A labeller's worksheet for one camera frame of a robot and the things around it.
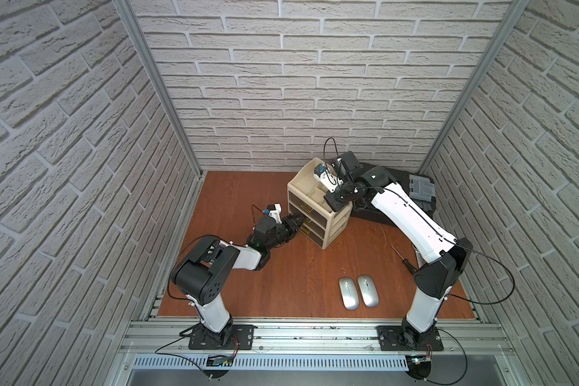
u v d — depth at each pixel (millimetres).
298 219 897
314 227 876
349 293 812
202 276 467
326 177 665
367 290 830
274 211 846
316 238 890
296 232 795
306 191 817
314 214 782
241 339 729
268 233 715
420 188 912
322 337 758
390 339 732
